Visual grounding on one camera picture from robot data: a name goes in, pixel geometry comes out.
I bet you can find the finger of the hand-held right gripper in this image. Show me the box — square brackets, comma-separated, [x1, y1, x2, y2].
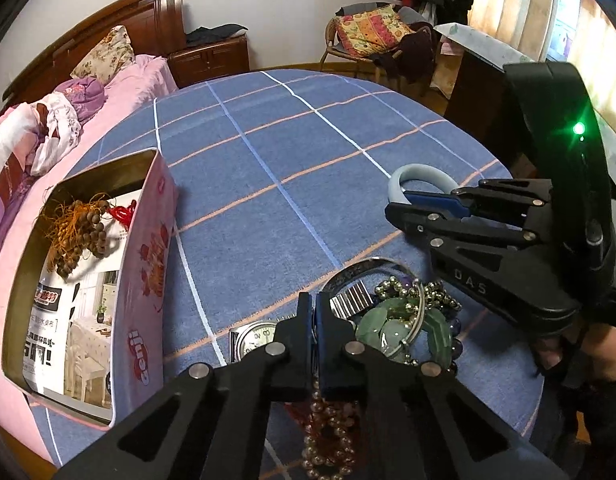
[403, 178, 555, 229]
[385, 201, 540, 251]

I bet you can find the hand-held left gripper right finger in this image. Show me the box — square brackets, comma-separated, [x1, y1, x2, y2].
[314, 292, 572, 480]

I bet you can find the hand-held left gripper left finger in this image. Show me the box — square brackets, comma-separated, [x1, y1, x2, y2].
[52, 291, 316, 480]

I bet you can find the pale blue bangle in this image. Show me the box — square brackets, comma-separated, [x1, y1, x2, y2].
[388, 163, 460, 207]

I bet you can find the pearl bead necklace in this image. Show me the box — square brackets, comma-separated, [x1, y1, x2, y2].
[300, 379, 360, 480]

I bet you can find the purple bead bracelet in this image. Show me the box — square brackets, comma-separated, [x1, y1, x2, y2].
[397, 279, 465, 362]

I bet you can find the pink tin box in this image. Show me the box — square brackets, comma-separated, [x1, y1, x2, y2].
[2, 149, 180, 431]

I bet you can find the person's right hand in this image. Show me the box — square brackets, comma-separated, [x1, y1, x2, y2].
[533, 322, 616, 396]

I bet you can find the silver wristwatch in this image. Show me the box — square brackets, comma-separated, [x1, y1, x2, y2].
[229, 316, 291, 364]

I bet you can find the silver metal bangle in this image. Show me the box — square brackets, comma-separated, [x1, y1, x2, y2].
[320, 257, 428, 361]

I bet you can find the dark red garment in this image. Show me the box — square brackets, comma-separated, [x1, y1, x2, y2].
[382, 22, 437, 85]

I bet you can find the white floral desk cover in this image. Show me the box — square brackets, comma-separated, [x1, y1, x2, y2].
[433, 22, 536, 67]

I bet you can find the colourful patterned cushion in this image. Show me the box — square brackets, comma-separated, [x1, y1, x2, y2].
[334, 5, 415, 57]

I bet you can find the rattan chair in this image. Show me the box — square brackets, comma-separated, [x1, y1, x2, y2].
[319, 16, 439, 83]

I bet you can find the printed paper leaflet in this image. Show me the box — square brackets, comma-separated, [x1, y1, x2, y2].
[22, 189, 141, 423]

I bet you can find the striped orange curtain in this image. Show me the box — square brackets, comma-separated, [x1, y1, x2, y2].
[467, 0, 616, 142]

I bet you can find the red knot tassel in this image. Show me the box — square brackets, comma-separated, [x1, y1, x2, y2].
[107, 201, 139, 237]

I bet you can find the wooden nightstand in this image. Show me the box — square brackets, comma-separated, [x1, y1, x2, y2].
[167, 35, 252, 89]

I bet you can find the dark folded clothing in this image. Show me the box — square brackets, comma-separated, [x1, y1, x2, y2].
[185, 23, 249, 47]

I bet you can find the bed with pink sheet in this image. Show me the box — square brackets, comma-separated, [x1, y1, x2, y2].
[0, 54, 180, 461]

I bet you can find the pink and purple quilt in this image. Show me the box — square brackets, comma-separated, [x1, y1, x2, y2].
[0, 76, 107, 221]

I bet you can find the floral pillow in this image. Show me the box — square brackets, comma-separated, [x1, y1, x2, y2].
[70, 25, 137, 86]

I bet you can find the dark wooden headboard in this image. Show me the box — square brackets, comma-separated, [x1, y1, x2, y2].
[0, 0, 187, 107]

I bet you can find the green jade bracelet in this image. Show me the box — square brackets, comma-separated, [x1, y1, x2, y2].
[355, 297, 454, 366]

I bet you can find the dark metallic bead bracelet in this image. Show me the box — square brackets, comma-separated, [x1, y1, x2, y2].
[374, 279, 463, 313]

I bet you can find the brown wooden bead bracelet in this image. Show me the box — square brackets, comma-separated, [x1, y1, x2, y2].
[38, 199, 115, 279]

